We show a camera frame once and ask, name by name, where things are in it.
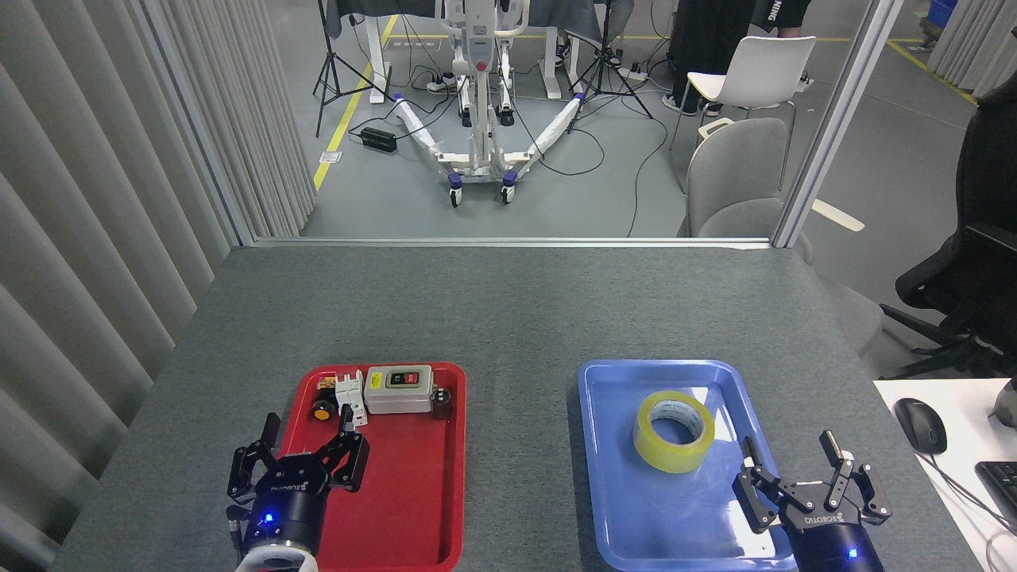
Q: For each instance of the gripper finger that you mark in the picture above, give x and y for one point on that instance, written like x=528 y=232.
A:
x=349 y=461
x=866 y=492
x=759 y=496
x=245 y=473

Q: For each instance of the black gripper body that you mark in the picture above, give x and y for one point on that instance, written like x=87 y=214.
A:
x=830 y=540
x=286 y=504

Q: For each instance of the yellow tape roll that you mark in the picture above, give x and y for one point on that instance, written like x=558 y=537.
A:
x=671 y=457

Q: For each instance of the yellow push button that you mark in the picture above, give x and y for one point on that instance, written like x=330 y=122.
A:
x=323 y=411

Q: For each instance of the red plastic tray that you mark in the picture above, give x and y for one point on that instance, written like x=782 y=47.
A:
x=413 y=477

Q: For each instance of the white circuit breaker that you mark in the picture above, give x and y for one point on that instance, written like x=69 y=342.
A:
x=350 y=393

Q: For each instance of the black computer mouse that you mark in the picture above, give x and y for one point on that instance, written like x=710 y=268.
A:
x=920 y=425

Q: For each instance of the white desk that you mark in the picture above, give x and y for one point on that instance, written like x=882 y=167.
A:
x=965 y=429

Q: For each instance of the black keyboard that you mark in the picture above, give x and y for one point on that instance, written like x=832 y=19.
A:
x=1003 y=488

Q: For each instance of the blue plastic tray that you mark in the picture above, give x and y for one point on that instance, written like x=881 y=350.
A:
x=620 y=492

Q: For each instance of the grey rounded desk object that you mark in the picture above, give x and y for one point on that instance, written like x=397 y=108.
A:
x=1007 y=405

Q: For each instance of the black office chair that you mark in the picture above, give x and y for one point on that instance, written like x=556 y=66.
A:
x=981 y=262

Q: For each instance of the beige floor board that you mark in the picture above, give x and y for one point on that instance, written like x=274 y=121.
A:
x=838 y=215

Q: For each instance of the black power adapter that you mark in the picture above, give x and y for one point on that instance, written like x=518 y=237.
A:
x=378 y=140

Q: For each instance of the grey chair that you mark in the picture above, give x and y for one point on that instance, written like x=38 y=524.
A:
x=735 y=175

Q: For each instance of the white wheeled stand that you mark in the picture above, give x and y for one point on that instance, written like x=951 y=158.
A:
x=481 y=119

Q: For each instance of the black tripod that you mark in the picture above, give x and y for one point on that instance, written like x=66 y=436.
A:
x=330 y=71
x=604 y=71

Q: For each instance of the white legged table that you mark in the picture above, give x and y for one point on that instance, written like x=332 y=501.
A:
x=375 y=63

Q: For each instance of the white chair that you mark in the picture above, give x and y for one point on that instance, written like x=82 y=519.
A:
x=755 y=71

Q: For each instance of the person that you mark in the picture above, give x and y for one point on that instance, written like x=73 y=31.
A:
x=707 y=40

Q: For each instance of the blue bin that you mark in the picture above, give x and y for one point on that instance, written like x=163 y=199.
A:
x=941 y=12

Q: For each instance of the grey switch box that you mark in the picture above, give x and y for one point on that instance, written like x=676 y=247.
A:
x=400 y=393

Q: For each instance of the dark cylindrical switch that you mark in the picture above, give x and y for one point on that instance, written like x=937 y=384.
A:
x=441 y=403

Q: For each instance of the silver table edge rail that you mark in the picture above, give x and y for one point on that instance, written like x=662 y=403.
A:
x=508 y=242

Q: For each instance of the silver aluminium post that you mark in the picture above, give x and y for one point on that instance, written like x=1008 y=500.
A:
x=834 y=119

